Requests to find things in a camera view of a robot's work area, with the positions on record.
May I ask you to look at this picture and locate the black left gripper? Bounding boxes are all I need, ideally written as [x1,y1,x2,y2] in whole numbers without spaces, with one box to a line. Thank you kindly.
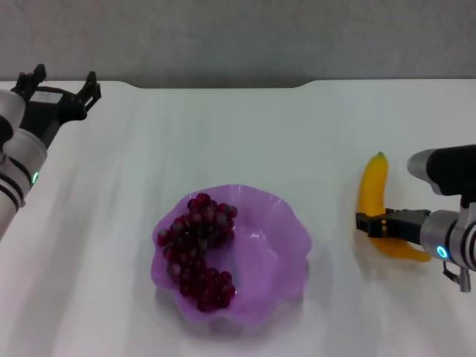
[10,63,102,150]

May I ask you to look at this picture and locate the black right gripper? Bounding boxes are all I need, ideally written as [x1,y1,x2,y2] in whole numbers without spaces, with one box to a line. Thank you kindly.
[355,208,432,247]

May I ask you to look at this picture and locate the yellow toy banana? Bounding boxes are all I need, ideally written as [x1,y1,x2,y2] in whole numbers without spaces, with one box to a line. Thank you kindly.
[355,151,432,263]

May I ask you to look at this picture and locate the dark red grape bunch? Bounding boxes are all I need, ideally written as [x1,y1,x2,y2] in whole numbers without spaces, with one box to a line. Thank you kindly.
[155,192,239,312]

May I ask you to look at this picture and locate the purple plastic wavy bowl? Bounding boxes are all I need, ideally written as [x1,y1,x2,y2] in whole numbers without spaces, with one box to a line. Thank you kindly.
[151,184,313,330]

